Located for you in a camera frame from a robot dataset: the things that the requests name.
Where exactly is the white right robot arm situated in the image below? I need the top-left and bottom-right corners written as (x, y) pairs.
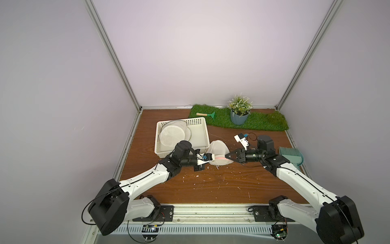
top-left (225, 133), bottom-right (365, 244)

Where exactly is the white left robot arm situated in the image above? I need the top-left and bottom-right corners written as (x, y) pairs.
top-left (85, 140), bottom-right (215, 236)

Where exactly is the green artificial grass mat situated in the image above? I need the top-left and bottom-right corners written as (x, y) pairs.
top-left (189, 104), bottom-right (289, 132)

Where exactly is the artificial plant in teal pot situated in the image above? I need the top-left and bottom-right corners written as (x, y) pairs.
top-left (227, 95), bottom-right (253, 126)

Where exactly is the teal plastic dustpan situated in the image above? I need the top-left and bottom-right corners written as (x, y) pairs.
top-left (279, 147), bottom-right (304, 169)

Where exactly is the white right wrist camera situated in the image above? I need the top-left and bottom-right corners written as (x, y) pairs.
top-left (234, 133), bottom-right (249, 150)

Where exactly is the green rake with wooden handle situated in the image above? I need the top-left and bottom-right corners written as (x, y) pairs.
top-left (196, 112), bottom-right (215, 120)

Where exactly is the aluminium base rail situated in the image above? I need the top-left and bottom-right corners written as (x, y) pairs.
top-left (82, 204), bottom-right (322, 244)

